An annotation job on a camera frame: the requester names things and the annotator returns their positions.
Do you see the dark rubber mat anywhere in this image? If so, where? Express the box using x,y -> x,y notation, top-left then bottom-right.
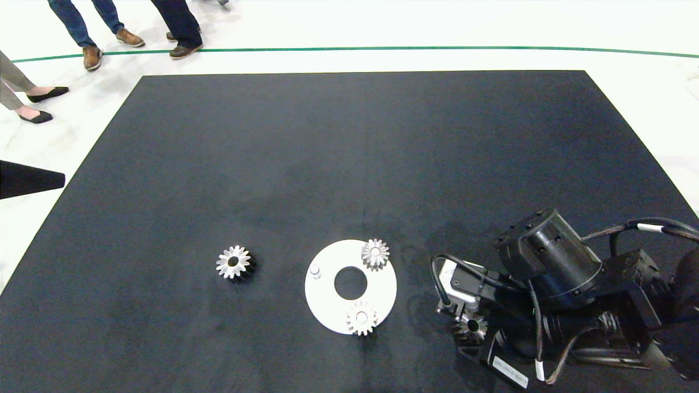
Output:
0,70 -> 699,393

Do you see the black cable with white tag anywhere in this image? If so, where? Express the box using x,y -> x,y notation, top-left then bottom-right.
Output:
581,217 -> 699,244

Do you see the person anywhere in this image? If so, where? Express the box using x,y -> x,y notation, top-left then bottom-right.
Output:
48,0 -> 146,72
0,50 -> 70,124
150,0 -> 204,60

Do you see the boxy wrist camera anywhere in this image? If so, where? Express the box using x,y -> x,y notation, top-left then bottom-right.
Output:
439,258 -> 495,309

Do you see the thin black tagged cable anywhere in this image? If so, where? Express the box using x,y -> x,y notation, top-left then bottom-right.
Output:
525,279 -> 579,384

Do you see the round white pin plate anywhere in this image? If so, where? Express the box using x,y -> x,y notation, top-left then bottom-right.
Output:
304,239 -> 398,335

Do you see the black camera cable loop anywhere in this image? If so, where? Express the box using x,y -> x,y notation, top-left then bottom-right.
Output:
430,253 -> 525,318

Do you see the steel toothed gear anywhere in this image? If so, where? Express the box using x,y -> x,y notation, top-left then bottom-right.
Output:
345,301 -> 379,337
453,312 -> 489,344
215,245 -> 256,282
361,238 -> 391,272

